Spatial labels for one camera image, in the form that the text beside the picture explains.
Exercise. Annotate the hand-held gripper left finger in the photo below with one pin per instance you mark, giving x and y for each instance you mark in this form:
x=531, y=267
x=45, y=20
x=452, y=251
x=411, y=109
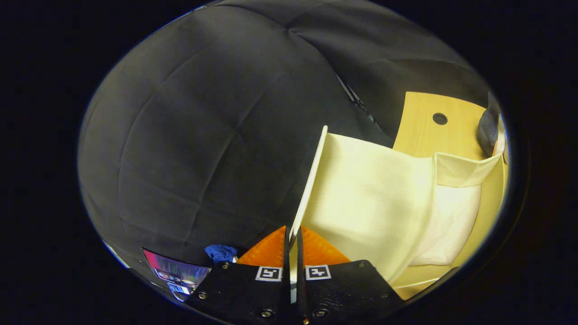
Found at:
x=244, y=293

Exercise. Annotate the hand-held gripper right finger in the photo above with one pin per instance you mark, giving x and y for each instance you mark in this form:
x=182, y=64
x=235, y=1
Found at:
x=343, y=293

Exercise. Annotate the cream fabric storage box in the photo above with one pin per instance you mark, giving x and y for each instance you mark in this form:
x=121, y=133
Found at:
x=370, y=194

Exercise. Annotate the blue cloth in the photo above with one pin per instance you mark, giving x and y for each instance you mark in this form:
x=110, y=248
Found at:
x=220, y=253

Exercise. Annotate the grey penguin plush toy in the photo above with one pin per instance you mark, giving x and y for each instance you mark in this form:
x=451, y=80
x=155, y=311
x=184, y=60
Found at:
x=489, y=128

